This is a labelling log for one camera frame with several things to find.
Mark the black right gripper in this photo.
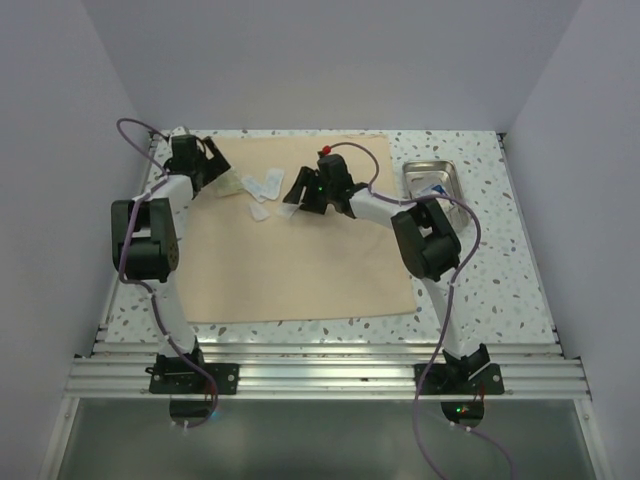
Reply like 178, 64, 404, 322
284, 167, 335, 215

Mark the green yellow packet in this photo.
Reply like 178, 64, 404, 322
214, 168, 244, 198

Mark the white gauze square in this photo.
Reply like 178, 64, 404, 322
276, 203, 299, 220

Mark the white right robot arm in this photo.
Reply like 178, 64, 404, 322
284, 154, 490, 393

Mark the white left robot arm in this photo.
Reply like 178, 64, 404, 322
111, 134, 231, 393

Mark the beige cloth mat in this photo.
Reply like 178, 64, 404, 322
182, 132, 419, 326

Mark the stainless steel tray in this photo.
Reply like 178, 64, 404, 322
402, 160, 470, 233

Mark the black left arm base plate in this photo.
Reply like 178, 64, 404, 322
145, 354, 240, 395

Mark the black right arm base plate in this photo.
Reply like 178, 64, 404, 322
419, 363, 506, 396

